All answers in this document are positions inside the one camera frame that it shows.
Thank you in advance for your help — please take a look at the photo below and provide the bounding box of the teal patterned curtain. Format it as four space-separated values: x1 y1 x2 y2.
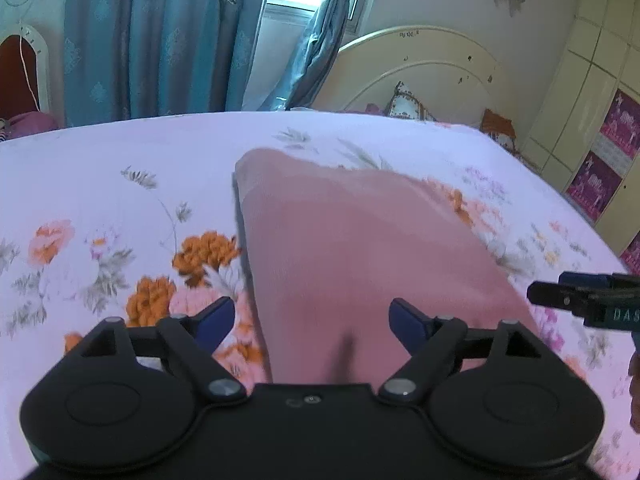
64 0 277 128

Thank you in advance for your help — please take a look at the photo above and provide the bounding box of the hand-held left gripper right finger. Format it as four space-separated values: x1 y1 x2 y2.
379 297 544 404

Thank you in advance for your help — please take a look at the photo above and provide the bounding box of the patterned pillow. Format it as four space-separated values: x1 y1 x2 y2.
385 81 437 122

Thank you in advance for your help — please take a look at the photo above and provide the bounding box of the orange cloth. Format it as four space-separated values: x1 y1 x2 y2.
479 108 519 154

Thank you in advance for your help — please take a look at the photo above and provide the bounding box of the thin white wall cable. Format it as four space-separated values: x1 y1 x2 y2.
2 0 53 112

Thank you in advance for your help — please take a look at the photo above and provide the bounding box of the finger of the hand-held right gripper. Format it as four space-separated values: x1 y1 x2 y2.
558 270 640 289
527 281 597 319

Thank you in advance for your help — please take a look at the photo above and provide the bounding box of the purple wardrobe poster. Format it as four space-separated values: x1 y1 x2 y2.
565 151 624 222
620 232 640 274
599 88 640 157

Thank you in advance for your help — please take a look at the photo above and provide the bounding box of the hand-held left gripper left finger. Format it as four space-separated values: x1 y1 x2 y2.
79 296 249 404

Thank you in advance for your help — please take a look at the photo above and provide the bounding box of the red headboard with white trim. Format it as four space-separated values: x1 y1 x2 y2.
0 24 52 120

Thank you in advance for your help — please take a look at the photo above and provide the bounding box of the pink garment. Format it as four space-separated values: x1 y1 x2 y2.
232 147 543 386

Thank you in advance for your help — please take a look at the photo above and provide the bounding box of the floral white bedsheet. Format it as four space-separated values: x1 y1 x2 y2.
0 110 640 480

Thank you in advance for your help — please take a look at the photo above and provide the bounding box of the cream arched headboard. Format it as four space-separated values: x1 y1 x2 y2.
312 25 512 129

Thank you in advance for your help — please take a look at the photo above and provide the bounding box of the tied teal curtain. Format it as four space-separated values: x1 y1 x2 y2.
286 0 387 111

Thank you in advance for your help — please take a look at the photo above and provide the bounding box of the bright window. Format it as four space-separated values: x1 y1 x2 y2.
242 0 363 112

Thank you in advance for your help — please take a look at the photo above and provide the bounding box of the cream wardrobe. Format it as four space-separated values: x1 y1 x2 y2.
520 0 640 262

